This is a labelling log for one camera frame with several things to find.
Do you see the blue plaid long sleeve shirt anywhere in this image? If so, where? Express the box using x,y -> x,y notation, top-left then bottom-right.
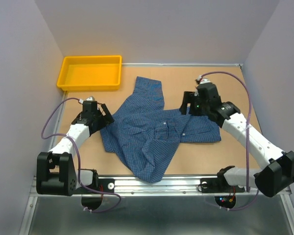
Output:
100,77 -> 221,183

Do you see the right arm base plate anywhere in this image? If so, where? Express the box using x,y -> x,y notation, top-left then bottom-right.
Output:
197,178 -> 245,193

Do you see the aluminium mounting rail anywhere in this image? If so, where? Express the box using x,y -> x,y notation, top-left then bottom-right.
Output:
29,174 -> 294,196

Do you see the yellow plastic bin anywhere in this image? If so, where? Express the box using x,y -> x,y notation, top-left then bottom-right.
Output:
57,55 -> 122,92

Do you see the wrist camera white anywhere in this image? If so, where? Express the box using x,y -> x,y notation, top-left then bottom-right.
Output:
78,96 -> 95,104
195,75 -> 211,85

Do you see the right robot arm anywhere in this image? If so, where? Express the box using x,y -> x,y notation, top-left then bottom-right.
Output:
179,82 -> 294,197

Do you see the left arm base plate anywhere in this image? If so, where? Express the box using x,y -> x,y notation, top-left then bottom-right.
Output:
71,178 -> 115,196

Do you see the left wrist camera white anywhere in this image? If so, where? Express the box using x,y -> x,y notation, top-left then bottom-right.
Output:
78,96 -> 95,104

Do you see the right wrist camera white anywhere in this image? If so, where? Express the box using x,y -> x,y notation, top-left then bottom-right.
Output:
195,75 -> 211,85

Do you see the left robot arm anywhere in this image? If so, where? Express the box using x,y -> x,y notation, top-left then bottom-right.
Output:
36,99 -> 114,196

